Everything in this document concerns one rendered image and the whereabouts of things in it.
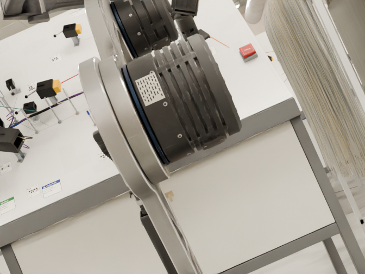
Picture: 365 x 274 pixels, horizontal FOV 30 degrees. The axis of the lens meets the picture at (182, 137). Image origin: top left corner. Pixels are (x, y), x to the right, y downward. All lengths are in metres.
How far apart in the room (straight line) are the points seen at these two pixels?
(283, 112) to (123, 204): 0.66
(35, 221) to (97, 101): 1.49
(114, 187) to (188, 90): 1.41
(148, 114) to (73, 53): 1.93
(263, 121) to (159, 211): 1.32
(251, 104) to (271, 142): 0.15
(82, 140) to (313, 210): 0.89
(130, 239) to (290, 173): 0.62
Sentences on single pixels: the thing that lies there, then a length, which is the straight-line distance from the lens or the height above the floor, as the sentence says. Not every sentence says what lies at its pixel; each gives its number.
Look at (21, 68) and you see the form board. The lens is 3.01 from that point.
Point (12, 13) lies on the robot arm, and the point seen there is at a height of 1.44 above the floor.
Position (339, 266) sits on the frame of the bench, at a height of 0.14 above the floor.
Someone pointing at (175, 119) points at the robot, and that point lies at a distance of 1.02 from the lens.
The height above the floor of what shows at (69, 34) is 1.51.
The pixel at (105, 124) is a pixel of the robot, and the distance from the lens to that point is 1.00.
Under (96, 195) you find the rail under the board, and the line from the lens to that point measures 2.42.
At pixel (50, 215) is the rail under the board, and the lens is 2.45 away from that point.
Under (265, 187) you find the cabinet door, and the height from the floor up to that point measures 0.61.
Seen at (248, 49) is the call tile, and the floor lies 1.11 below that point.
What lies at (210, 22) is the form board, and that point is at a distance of 2.81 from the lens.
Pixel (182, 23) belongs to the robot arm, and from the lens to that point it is 2.25.
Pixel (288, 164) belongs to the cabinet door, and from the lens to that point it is 2.45.
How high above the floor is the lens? 0.76
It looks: 3 degrees up
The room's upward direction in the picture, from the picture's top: 24 degrees counter-clockwise
